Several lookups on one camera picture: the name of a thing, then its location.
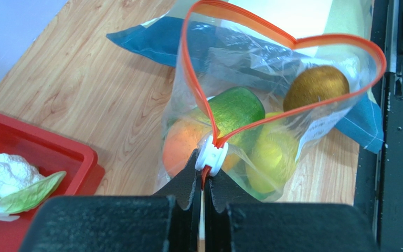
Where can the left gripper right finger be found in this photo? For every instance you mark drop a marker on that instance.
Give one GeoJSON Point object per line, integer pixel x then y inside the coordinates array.
{"type": "Point", "coordinates": [236, 221]}

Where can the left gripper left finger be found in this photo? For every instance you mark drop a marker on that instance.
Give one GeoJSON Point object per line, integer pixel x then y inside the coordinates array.
{"type": "Point", "coordinates": [168, 220]}

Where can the yellow bell pepper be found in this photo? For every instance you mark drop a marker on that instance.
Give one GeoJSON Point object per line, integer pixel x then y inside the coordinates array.
{"type": "Point", "coordinates": [272, 158]}

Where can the clear zip top bag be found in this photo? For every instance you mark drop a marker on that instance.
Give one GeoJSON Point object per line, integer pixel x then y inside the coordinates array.
{"type": "Point", "coordinates": [219, 103]}

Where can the olive green fruit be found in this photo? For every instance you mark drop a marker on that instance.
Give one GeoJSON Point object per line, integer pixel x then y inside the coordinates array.
{"type": "Point", "coordinates": [314, 85]}

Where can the white cauliflower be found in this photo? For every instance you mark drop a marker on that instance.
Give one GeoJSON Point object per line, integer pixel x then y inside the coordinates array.
{"type": "Point", "coordinates": [22, 187]}

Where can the plaid pillow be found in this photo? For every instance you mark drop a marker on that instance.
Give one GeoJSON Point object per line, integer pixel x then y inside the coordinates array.
{"type": "Point", "coordinates": [158, 39]}

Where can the red plastic bin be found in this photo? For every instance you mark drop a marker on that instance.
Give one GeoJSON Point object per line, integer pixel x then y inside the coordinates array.
{"type": "Point", "coordinates": [36, 165]}

